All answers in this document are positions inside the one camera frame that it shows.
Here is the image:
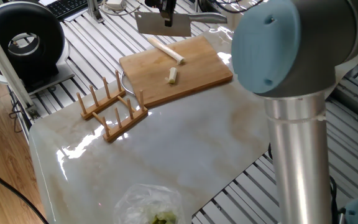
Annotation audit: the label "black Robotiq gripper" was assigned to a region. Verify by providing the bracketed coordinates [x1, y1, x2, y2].
[157, 0, 178, 27]

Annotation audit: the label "steel cleaver knife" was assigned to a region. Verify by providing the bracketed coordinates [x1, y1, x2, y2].
[134, 11, 228, 37]

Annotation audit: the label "white scallion stalk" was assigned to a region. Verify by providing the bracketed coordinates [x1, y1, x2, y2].
[147, 37, 186, 65]

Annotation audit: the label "white power adapter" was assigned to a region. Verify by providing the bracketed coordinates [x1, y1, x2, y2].
[106, 0, 127, 10]

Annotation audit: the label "short cut scallion piece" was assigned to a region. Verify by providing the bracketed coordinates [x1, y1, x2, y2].
[166, 67, 178, 85]

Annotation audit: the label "wooden cutting board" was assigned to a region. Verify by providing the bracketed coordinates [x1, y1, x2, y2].
[119, 35, 234, 109]

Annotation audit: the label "black computer keyboard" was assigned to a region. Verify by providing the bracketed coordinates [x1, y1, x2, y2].
[45, 0, 90, 19]

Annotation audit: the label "black round blower fan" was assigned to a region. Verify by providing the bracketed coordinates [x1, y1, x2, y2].
[0, 1, 76, 96]

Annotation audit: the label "wooden peg rack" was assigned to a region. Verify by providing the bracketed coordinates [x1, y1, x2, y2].
[75, 70, 149, 143]

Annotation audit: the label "marble pattern table sheet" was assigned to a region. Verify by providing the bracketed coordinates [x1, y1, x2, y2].
[29, 0, 358, 224]

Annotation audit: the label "clear plastic bag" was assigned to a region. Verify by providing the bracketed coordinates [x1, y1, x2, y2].
[112, 183, 186, 224]

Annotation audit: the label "green vegetable scraps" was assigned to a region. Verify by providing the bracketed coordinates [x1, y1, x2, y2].
[149, 211, 177, 224]

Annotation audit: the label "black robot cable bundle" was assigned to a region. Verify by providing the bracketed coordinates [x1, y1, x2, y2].
[197, 0, 264, 14]

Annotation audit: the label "short aluminium post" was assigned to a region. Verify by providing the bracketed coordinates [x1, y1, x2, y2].
[86, 0, 104, 23]

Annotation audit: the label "round metal wire ring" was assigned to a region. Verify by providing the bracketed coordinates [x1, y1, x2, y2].
[120, 70, 136, 96]

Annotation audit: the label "aluminium frame beam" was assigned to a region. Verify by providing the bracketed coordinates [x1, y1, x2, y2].
[0, 12, 42, 121]

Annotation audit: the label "black floor cable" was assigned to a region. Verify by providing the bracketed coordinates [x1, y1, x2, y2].
[0, 158, 49, 224]

